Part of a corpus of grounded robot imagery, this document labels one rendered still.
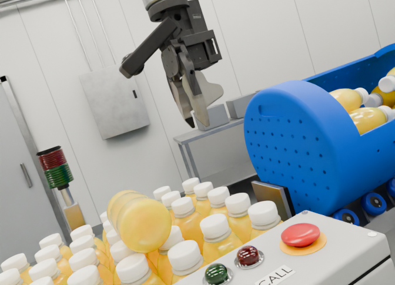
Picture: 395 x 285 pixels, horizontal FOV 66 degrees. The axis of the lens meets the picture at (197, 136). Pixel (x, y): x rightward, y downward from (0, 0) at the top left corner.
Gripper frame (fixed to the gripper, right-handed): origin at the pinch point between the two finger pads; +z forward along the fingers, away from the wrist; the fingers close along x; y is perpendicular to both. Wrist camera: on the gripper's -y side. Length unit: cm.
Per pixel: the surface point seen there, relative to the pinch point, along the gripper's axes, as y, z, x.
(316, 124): 17.1, 6.7, -9.6
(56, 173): -26.2, 2.8, 35.4
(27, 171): -82, 14, 364
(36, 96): -42, -68, 361
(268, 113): 17.5, 3.8, 3.3
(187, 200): -5.1, 13.1, 2.4
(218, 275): -12.3, 11.4, -25.6
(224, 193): 0.4, 13.4, -1.8
